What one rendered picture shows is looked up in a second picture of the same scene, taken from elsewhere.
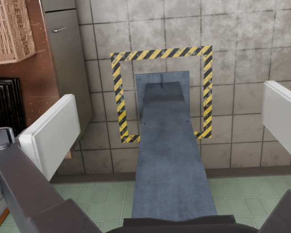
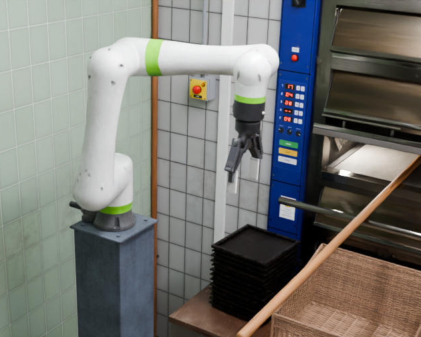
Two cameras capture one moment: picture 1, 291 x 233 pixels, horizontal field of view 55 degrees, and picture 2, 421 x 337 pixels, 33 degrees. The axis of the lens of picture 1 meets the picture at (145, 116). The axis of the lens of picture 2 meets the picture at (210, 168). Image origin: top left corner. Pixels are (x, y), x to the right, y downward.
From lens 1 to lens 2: 208 cm
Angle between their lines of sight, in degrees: 56
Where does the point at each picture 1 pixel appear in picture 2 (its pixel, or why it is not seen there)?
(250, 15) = not seen: outside the picture
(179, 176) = (133, 289)
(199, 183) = (124, 287)
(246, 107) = not seen: outside the picture
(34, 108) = (230, 321)
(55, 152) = (252, 164)
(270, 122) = (230, 185)
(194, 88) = not seen: outside the picture
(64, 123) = (254, 171)
